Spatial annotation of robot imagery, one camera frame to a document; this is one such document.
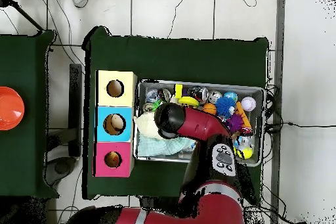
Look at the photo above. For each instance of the cream yellow waffle cloth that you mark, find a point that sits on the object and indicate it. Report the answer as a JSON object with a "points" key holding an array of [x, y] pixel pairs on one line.
{"points": [[144, 127]]}

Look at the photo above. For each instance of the mint green waffle cloth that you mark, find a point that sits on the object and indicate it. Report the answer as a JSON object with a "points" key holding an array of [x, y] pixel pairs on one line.
{"points": [[163, 148]]}

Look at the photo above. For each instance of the blue fuzzy ball with eyes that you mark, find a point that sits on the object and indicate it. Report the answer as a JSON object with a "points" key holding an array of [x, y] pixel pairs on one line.
{"points": [[226, 107]]}

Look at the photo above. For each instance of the purple spiky ball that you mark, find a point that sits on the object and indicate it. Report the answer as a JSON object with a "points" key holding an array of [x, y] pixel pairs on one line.
{"points": [[234, 123]]}

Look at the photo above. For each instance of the yellow plush duck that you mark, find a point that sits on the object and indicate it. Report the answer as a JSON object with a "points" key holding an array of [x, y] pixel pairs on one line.
{"points": [[113, 159]]}

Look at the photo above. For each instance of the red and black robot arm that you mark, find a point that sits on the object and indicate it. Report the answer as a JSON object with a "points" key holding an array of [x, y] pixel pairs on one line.
{"points": [[199, 124]]}

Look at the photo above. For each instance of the wooden box with three holes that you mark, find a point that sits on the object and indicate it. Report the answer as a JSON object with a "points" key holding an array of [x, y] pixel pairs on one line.
{"points": [[116, 106]]}

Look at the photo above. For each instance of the yellow plastic block toy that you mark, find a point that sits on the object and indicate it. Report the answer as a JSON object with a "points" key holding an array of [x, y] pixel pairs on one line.
{"points": [[181, 95]]}

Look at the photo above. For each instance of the small orange basketball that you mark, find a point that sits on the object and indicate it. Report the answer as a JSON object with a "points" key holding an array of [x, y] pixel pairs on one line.
{"points": [[210, 109]]}

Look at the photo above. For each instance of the dark green table cloth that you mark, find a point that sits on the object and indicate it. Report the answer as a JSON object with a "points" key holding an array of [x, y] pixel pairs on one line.
{"points": [[178, 56], [26, 50]]}

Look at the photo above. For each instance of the orange plastic block toy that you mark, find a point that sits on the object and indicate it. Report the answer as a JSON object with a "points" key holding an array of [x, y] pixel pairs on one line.
{"points": [[242, 113]]}

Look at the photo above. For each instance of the white baseball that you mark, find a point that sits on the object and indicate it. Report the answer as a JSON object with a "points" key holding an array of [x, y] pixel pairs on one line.
{"points": [[249, 103]]}

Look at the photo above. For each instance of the yellow ball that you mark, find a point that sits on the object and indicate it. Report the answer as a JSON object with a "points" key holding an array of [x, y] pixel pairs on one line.
{"points": [[245, 153]]}

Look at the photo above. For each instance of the orange plate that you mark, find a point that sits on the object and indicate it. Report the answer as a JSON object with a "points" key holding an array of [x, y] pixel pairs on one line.
{"points": [[9, 108]]}

